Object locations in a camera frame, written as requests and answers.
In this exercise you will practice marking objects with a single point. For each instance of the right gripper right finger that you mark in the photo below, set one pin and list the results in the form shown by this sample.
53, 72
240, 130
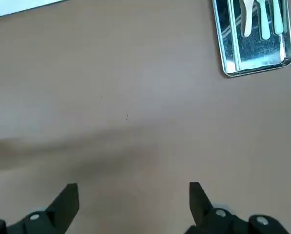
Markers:
220, 221

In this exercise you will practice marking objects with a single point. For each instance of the beige spoon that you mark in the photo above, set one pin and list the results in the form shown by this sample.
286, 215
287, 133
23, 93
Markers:
248, 24

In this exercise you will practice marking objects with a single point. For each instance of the light green fork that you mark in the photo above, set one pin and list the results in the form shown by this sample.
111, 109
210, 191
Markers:
264, 24

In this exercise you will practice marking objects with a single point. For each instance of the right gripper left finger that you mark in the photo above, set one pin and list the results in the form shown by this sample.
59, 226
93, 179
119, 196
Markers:
38, 219

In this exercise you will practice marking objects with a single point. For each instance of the shiny metal tray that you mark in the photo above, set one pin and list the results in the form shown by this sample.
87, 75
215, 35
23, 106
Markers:
257, 56

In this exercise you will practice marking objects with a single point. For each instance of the silver metal chopstick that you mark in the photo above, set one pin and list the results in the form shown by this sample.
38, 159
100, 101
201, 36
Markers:
233, 36
236, 36

